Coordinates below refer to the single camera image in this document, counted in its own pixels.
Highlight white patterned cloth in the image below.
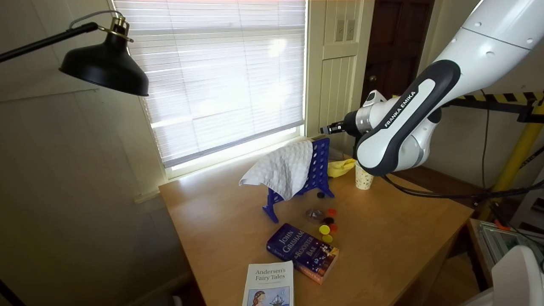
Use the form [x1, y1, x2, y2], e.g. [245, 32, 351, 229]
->
[239, 139, 315, 202]

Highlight blue hardcover book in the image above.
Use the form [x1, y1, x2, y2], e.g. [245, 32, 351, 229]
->
[266, 220, 341, 285]

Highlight yellow banana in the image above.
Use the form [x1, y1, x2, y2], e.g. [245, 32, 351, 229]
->
[327, 156, 359, 180]

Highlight black desk lamp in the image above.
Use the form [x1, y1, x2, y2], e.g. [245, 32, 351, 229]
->
[0, 8, 150, 98]

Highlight white paper cup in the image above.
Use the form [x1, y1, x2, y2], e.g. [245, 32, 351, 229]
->
[354, 166, 376, 192]

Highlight blue connect four grid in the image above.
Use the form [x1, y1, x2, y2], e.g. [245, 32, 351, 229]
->
[262, 135, 337, 224]

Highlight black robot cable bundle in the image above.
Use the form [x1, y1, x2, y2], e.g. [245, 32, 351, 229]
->
[385, 173, 544, 207]

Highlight wide white window blind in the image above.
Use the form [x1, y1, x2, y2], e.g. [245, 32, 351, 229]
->
[113, 0, 308, 169]

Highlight white window sill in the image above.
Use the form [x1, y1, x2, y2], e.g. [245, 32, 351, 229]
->
[162, 124, 308, 180]

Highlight black yellow striped barrier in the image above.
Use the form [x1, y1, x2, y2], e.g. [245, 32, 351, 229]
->
[451, 88, 544, 124]

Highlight grey device with lights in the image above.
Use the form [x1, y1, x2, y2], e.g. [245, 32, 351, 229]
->
[468, 217, 544, 268]

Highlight white panelled door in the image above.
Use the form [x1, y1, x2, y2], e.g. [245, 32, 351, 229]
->
[308, 0, 376, 158]

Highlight thin black hanging cable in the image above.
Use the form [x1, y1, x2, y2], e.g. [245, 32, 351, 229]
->
[480, 107, 494, 190]

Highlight dark brown door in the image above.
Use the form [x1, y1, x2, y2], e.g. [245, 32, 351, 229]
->
[354, 0, 436, 159]

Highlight yellow slanted post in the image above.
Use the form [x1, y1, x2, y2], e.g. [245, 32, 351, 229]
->
[492, 120, 544, 193]

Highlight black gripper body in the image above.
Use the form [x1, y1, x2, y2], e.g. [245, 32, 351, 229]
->
[339, 110, 363, 139]

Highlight white fairy tales book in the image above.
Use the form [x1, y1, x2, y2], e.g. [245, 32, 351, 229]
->
[242, 260, 296, 306]

